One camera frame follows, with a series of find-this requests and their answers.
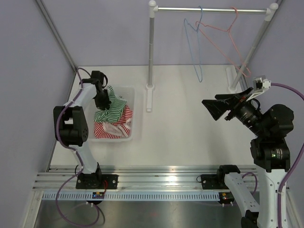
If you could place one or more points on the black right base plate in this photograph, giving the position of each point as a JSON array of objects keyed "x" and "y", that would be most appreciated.
[{"x": 211, "y": 182}]

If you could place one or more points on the green striped tank top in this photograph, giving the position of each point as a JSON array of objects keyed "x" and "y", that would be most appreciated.
[{"x": 115, "y": 111}]

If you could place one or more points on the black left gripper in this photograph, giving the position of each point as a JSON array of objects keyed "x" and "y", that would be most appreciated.
[{"x": 104, "y": 105}]

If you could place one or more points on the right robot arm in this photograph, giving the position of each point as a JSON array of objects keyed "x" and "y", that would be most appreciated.
[{"x": 269, "y": 151}]

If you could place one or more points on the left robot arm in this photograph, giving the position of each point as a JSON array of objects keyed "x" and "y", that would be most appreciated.
[{"x": 71, "y": 129}]

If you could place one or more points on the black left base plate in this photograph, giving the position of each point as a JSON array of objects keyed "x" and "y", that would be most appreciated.
[{"x": 110, "y": 181}]

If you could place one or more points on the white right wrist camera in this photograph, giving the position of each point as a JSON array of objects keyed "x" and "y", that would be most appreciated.
[{"x": 260, "y": 86}]

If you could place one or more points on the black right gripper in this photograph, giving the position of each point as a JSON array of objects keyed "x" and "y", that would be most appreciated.
[{"x": 232, "y": 101}]

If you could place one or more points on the red striped tank top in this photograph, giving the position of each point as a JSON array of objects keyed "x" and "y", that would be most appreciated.
[{"x": 117, "y": 130}]

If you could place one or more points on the white slotted cable duct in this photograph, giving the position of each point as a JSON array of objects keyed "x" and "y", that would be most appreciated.
[{"x": 132, "y": 196}]

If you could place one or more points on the blue wire hanger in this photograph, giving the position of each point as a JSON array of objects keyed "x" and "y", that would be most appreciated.
[{"x": 193, "y": 41}]

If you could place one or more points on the aluminium mounting rail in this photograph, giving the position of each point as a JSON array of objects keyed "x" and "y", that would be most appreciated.
[{"x": 131, "y": 178}]

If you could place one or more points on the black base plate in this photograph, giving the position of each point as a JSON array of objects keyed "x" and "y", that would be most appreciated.
[
  {"x": 110, "y": 181},
  {"x": 211, "y": 182}
]

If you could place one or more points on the clear plastic basket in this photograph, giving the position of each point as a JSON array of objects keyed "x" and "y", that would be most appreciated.
[{"x": 127, "y": 93}]

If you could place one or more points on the metal clothes rack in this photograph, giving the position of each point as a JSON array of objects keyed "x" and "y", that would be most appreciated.
[{"x": 153, "y": 8}]

